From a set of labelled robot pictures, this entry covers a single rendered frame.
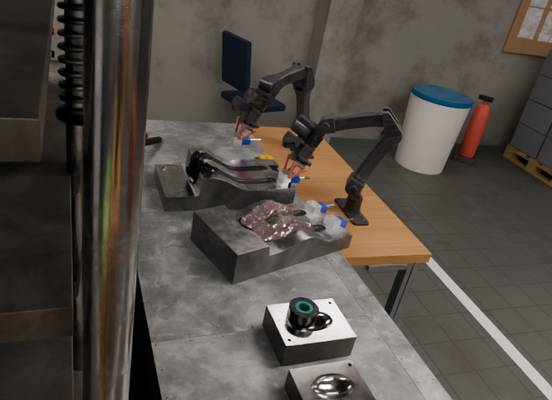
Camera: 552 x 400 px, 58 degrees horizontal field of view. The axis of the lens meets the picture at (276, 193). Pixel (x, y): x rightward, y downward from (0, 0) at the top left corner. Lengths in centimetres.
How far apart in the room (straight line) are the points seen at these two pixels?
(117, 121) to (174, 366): 87
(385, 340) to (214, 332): 48
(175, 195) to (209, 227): 29
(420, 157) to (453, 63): 122
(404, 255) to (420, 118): 293
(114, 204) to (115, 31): 17
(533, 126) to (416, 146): 155
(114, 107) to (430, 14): 488
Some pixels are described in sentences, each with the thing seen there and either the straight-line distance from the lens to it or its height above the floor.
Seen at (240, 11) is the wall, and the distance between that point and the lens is 451.
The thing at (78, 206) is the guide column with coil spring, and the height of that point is 122.
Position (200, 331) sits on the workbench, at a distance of 137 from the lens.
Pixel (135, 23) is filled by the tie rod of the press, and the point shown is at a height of 165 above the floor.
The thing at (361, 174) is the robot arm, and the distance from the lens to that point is 196.
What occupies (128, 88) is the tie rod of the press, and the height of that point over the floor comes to 160.
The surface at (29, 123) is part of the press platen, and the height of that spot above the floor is 153.
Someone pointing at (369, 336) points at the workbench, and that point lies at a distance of 148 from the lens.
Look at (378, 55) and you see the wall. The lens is 510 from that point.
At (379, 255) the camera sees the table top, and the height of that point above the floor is 80.
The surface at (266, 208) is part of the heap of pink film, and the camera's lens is 171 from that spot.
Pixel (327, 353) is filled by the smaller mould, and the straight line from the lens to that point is 136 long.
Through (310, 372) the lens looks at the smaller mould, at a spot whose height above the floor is 86.
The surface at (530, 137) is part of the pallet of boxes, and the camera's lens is 593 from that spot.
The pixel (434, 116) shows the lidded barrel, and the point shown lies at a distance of 468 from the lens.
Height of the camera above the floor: 175
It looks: 27 degrees down
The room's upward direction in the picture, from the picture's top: 12 degrees clockwise
